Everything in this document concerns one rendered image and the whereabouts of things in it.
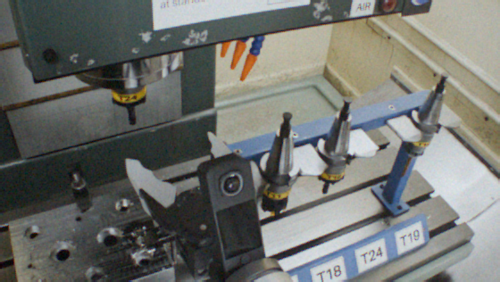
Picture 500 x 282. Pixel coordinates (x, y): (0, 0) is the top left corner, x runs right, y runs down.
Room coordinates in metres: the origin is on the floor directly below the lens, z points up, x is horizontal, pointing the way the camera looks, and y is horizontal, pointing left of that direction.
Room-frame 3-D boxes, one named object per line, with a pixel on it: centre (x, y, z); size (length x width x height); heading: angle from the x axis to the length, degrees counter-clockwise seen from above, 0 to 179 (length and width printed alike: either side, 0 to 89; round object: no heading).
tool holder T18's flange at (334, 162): (0.60, -0.15, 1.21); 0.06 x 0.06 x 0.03
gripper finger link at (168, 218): (0.32, 0.07, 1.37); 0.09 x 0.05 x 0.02; 58
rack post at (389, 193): (0.79, -0.37, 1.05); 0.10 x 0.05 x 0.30; 29
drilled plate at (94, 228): (0.52, 0.30, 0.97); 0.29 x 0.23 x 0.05; 119
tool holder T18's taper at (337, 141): (0.60, -0.15, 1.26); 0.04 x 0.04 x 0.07
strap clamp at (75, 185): (0.66, 0.36, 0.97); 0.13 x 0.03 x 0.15; 29
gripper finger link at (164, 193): (0.35, 0.11, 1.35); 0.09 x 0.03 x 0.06; 58
